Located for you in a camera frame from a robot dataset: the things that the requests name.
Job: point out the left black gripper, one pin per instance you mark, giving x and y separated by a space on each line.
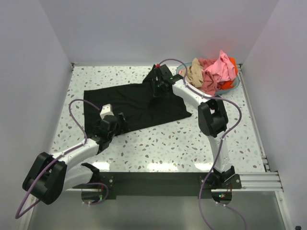
123 124

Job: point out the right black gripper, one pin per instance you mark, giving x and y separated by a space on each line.
155 93

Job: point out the black t-shirt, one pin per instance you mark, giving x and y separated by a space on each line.
141 109

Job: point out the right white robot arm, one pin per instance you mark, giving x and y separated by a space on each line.
212 120

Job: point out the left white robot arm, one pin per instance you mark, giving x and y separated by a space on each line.
51 174

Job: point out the beige t-shirt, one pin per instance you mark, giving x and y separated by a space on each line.
194 74

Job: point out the pink t-shirt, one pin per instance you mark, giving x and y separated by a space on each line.
211 74

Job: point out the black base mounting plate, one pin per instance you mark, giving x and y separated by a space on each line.
114 184

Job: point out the orange t-shirt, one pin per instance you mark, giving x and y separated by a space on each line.
228 69

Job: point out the teal plastic laundry basket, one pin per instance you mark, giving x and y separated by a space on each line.
225 88

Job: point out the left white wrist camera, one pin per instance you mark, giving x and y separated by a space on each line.
106 110

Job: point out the aluminium frame rail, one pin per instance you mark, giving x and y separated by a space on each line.
249 180

